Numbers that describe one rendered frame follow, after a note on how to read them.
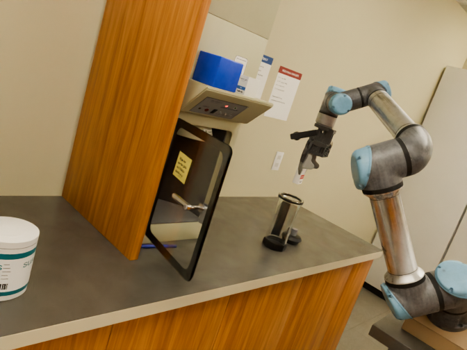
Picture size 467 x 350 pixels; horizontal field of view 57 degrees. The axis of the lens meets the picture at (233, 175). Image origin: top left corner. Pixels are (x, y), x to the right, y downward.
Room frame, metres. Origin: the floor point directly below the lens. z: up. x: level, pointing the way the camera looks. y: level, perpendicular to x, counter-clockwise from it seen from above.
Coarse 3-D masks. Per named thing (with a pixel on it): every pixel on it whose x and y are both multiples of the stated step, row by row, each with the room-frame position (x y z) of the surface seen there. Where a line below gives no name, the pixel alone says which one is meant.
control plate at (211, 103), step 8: (200, 104) 1.30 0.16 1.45; (208, 104) 1.31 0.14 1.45; (216, 104) 1.33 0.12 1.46; (224, 104) 1.35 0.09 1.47; (232, 104) 1.36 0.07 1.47; (200, 112) 1.34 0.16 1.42; (208, 112) 1.36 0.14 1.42; (216, 112) 1.38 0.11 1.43; (224, 112) 1.40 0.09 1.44; (232, 112) 1.42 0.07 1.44
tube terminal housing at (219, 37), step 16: (208, 16) 1.33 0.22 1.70; (208, 32) 1.35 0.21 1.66; (224, 32) 1.39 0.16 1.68; (240, 32) 1.44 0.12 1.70; (208, 48) 1.36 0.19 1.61; (224, 48) 1.41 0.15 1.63; (240, 48) 1.46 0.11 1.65; (256, 48) 1.52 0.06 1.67; (256, 64) 1.54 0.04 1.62; (224, 128) 1.49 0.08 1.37; (144, 240) 1.33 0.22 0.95
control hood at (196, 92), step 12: (192, 84) 1.27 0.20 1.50; (204, 84) 1.26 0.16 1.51; (192, 96) 1.26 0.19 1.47; (204, 96) 1.26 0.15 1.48; (216, 96) 1.29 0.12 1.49; (228, 96) 1.31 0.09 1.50; (240, 96) 1.34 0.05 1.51; (252, 108) 1.44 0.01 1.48; (264, 108) 1.47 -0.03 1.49; (240, 120) 1.49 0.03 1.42
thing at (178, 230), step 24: (192, 144) 1.20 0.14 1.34; (216, 144) 1.12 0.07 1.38; (168, 168) 1.27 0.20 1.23; (192, 168) 1.17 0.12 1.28; (216, 168) 1.09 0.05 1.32; (168, 192) 1.24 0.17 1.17; (192, 192) 1.15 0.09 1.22; (216, 192) 1.07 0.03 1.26; (168, 216) 1.21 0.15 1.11; (192, 216) 1.12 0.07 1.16; (168, 240) 1.18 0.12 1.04; (192, 240) 1.09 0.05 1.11; (192, 264) 1.07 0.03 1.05
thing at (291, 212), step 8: (280, 192) 1.71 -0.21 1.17; (280, 200) 1.68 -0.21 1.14; (296, 200) 1.73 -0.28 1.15; (280, 208) 1.66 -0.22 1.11; (288, 208) 1.65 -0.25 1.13; (296, 208) 1.66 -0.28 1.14; (272, 216) 1.70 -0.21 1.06; (280, 216) 1.66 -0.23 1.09; (288, 216) 1.65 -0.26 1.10; (296, 216) 1.68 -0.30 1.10; (272, 224) 1.67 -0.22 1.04; (280, 224) 1.65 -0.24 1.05; (288, 224) 1.66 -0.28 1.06; (272, 232) 1.66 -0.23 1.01; (280, 232) 1.65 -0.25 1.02; (288, 232) 1.67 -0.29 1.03; (272, 240) 1.66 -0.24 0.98; (280, 240) 1.65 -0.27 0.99
